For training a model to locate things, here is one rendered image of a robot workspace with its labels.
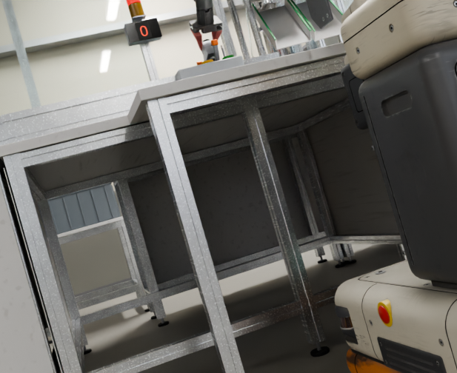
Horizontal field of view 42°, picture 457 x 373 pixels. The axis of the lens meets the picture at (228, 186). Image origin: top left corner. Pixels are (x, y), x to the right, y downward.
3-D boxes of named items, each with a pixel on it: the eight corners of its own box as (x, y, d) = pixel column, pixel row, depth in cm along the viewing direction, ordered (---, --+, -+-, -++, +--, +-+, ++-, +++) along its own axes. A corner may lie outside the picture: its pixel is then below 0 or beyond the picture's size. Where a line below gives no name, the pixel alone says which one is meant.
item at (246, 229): (505, 210, 366) (465, 75, 367) (158, 328, 309) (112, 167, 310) (466, 212, 402) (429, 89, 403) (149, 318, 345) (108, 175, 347)
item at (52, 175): (452, 45, 205) (449, 37, 205) (-2, 157, 166) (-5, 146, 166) (301, 123, 341) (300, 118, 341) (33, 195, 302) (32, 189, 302)
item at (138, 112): (450, 27, 169) (447, 18, 169) (141, 101, 146) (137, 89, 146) (344, 88, 236) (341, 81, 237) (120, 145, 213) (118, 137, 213)
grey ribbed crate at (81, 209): (121, 216, 380) (111, 181, 380) (21, 245, 364) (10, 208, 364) (117, 218, 421) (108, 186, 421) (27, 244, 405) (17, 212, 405)
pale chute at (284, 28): (312, 41, 209) (311, 29, 205) (275, 50, 207) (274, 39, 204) (285, 5, 229) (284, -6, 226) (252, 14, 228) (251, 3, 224)
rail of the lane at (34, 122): (287, 81, 197) (278, 49, 198) (9, 148, 174) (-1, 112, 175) (281, 84, 203) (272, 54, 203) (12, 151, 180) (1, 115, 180)
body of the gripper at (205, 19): (189, 26, 209) (187, 5, 204) (216, 20, 212) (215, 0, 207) (195, 33, 204) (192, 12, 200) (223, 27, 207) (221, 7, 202)
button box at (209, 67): (247, 73, 187) (241, 54, 187) (183, 88, 181) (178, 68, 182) (241, 78, 194) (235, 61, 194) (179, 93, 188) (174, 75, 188)
